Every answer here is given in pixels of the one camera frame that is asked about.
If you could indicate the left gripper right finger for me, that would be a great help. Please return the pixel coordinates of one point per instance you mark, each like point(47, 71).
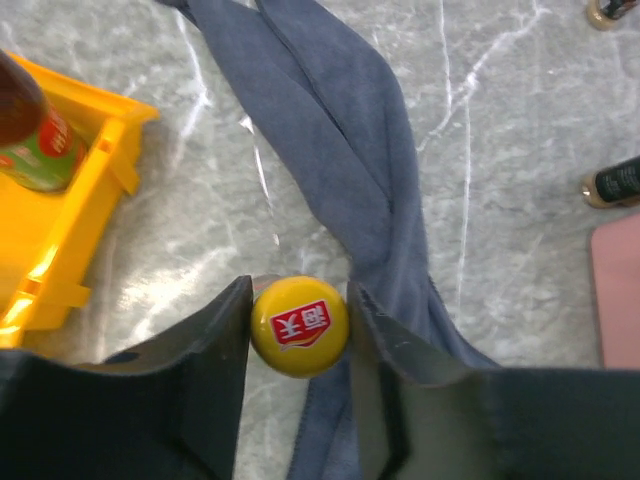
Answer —
point(423, 414)

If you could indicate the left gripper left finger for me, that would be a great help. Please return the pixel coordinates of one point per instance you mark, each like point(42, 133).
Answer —
point(167, 408)

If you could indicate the dark blue cloth towel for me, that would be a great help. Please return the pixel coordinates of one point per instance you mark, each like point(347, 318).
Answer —
point(332, 109)

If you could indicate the green label sauce bottle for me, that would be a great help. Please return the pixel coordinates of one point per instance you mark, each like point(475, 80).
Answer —
point(299, 324)

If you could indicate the pink compartment tray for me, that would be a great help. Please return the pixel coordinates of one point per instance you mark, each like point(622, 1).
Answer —
point(616, 269)

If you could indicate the red label sauce bottle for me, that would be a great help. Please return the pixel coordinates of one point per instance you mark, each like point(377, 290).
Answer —
point(40, 150)

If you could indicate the small black pepper bottle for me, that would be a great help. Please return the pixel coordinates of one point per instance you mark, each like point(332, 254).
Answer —
point(603, 15)
point(614, 186)

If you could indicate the yellow compartment bin tray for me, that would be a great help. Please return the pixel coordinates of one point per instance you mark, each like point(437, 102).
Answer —
point(48, 240)

